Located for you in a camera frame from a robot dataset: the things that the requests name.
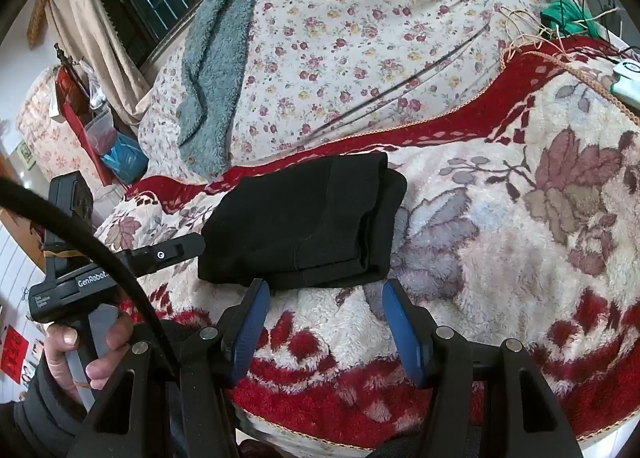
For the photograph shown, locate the clear plastic container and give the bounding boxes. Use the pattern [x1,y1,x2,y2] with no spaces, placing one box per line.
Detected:
[82,102,117,152]

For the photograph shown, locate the red floral fleece blanket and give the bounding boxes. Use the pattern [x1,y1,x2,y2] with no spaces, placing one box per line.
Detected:
[92,33,640,450]

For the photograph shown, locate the black charger cable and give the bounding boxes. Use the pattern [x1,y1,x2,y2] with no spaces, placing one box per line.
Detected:
[579,0,627,28]

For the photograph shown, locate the black braided cable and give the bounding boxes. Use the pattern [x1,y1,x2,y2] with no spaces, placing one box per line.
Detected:
[0,177,180,381]

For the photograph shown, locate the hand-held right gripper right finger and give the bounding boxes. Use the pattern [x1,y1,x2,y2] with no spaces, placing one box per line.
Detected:
[381,279,583,458]

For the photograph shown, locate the teal fleece garment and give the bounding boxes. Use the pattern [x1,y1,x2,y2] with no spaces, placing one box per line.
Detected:
[177,0,287,178]

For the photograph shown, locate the person's left forearm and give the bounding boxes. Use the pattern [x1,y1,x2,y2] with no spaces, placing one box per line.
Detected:
[0,353,98,458]

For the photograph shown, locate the white floral quilt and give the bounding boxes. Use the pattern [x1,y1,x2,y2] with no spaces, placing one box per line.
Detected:
[137,0,576,185]

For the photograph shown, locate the red wall decoration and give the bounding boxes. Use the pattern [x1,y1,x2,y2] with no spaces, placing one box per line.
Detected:
[0,325,29,382]

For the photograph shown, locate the person's left hand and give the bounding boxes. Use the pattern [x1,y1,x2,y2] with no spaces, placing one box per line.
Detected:
[44,311,136,405]

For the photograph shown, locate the blue plastic bag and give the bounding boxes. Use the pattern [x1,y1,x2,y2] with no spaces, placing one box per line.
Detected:
[99,129,149,185]

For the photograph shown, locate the beige curtain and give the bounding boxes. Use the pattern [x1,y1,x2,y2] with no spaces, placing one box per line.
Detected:
[47,0,152,128]

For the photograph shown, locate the red rack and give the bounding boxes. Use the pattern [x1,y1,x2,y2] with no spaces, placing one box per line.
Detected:
[54,64,127,187]

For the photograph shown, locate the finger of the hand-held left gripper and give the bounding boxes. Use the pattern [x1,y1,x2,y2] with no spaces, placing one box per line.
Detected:
[119,233,207,280]

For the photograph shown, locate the pink floral cover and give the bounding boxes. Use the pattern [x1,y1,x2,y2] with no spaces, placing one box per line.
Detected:
[16,65,102,185]

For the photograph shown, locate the green cloth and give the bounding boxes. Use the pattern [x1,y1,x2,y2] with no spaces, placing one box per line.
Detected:
[541,0,602,38]

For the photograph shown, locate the white and teal device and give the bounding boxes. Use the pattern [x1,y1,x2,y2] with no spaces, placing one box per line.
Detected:
[607,58,640,109]

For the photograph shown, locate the gold curtain rope trim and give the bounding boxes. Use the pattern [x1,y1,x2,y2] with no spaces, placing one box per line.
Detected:
[27,0,62,48]

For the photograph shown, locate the black pants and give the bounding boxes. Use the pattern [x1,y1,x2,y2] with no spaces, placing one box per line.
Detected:
[197,153,409,290]

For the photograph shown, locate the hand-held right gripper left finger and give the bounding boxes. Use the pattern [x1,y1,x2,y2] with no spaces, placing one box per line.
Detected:
[65,278,272,458]

